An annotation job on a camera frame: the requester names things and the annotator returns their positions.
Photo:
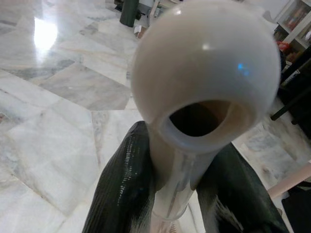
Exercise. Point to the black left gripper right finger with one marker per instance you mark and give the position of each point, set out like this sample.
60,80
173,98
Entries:
238,199

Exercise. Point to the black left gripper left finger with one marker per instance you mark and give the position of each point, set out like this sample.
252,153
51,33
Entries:
121,184

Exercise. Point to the black round floor appliance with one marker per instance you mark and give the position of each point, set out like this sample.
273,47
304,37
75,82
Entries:
301,97

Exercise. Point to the small cardboard box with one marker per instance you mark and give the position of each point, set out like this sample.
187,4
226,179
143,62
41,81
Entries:
139,31

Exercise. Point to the red bag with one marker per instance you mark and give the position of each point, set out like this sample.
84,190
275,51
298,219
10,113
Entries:
284,46

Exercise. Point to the dark green rolled mat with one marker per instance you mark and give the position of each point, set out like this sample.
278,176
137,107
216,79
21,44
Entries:
128,12

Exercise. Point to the white bookshelf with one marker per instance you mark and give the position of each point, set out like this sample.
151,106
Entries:
295,19

